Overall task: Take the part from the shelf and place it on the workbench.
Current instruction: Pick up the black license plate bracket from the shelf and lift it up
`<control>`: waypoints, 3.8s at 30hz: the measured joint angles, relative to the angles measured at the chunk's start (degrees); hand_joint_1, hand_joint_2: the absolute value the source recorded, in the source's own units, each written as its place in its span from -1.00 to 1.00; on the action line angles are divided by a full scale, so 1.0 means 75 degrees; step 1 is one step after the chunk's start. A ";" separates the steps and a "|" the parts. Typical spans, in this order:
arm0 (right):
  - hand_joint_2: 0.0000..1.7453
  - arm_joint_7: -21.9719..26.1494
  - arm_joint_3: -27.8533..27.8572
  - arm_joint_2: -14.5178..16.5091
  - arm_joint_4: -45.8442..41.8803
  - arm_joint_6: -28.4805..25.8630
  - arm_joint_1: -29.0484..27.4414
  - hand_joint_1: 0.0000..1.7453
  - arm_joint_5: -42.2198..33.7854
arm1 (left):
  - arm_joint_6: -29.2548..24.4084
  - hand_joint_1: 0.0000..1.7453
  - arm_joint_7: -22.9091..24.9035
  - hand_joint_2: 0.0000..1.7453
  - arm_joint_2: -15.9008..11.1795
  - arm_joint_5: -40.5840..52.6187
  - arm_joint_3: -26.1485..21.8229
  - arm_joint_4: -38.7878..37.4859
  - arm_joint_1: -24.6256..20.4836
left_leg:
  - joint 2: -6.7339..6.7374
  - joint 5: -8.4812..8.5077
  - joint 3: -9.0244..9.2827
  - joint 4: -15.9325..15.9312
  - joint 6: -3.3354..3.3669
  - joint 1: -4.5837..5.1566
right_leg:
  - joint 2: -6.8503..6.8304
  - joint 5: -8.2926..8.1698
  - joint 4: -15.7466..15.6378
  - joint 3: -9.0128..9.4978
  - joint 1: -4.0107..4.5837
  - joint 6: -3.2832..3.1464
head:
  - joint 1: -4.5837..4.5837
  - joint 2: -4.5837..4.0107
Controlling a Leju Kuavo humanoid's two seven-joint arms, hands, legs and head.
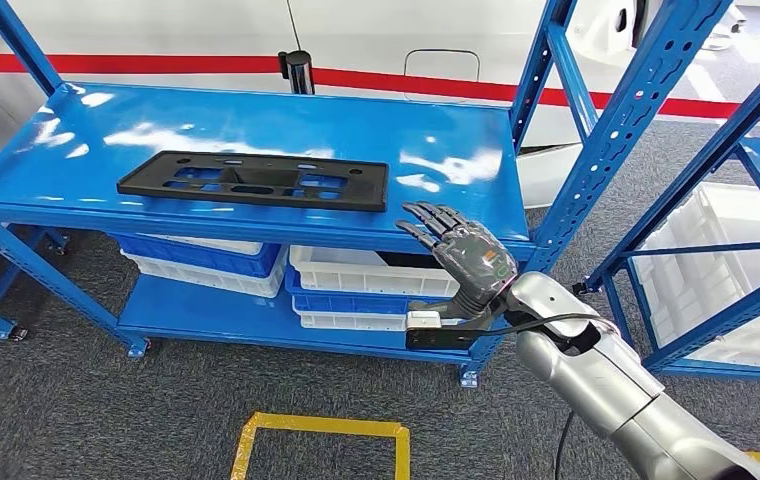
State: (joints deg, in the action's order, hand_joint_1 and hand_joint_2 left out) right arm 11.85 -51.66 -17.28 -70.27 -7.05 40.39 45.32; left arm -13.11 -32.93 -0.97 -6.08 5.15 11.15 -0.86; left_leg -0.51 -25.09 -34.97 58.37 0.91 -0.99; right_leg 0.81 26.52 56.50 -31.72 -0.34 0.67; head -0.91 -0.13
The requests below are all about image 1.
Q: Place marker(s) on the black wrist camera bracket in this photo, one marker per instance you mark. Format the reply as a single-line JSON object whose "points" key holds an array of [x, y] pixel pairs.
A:
{"points": [[440, 339]]}

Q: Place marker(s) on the black part inside crate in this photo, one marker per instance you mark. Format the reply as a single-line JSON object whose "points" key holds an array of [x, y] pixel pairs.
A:
{"points": [[406, 260]]}

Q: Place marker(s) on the black stanchion post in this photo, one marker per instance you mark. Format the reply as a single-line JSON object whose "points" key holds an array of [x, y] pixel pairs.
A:
{"points": [[299, 73]]}

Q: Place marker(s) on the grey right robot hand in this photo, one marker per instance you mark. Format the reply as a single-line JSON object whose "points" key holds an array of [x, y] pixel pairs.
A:
{"points": [[476, 262]]}

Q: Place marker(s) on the red barrier belt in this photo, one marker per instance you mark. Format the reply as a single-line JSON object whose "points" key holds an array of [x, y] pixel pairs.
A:
{"points": [[122, 63]]}

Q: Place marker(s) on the blue plastic crate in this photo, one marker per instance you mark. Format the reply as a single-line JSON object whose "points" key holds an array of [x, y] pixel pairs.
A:
{"points": [[353, 303], [208, 260]]}

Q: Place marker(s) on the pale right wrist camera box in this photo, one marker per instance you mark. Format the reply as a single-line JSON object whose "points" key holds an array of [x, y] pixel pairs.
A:
{"points": [[423, 319]]}

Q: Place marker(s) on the long black plastic part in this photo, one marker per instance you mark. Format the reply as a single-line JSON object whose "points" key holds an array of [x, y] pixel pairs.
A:
{"points": [[141, 180]]}

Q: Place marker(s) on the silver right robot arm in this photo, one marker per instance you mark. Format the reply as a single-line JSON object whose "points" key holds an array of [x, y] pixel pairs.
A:
{"points": [[585, 371]]}

